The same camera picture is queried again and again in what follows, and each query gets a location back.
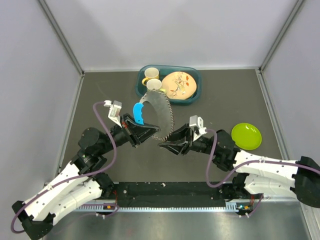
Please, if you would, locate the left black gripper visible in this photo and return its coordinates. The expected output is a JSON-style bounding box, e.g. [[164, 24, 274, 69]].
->
[[97, 113, 161, 155]]

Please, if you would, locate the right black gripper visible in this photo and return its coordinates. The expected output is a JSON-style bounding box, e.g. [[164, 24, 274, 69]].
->
[[159, 124, 219, 156]]

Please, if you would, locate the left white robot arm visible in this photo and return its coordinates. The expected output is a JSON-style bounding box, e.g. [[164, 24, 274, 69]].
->
[[10, 114, 161, 240]]

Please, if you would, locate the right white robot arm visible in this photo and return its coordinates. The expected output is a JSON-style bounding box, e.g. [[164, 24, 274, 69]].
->
[[159, 124, 320, 208]]

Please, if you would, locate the front yellow-green mug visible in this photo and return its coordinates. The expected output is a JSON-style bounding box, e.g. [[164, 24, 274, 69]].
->
[[146, 78, 167, 94]]

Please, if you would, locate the rear yellow mug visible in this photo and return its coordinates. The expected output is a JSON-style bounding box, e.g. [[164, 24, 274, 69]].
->
[[141, 67, 160, 86]]

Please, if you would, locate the floral peach plate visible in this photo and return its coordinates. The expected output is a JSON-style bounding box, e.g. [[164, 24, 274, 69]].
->
[[161, 71, 198, 100]]

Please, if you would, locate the teal plastic tub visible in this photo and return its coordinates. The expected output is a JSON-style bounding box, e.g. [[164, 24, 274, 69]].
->
[[135, 64, 202, 106]]

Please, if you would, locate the lime green plate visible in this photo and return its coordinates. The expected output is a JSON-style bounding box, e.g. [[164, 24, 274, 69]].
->
[[231, 122, 262, 151]]

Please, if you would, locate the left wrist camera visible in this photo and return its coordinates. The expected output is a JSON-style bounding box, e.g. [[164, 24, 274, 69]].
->
[[103, 100, 122, 127]]

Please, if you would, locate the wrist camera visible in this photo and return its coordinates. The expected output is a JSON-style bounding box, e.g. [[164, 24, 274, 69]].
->
[[103, 100, 122, 127], [189, 115, 207, 138]]

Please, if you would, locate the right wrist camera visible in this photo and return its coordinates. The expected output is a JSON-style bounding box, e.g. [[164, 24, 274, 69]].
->
[[189, 115, 207, 138]]

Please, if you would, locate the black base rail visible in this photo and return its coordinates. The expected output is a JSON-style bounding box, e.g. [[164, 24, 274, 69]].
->
[[78, 182, 261, 213]]

